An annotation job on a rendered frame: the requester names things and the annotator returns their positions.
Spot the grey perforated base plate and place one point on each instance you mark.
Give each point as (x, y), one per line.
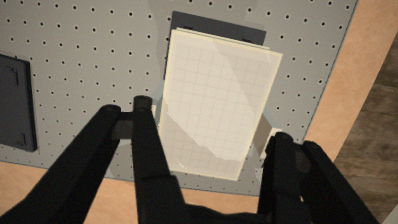
(85, 54)

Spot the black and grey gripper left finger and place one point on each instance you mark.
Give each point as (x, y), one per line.
(66, 191)

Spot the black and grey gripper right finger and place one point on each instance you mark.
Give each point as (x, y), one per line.
(329, 197)

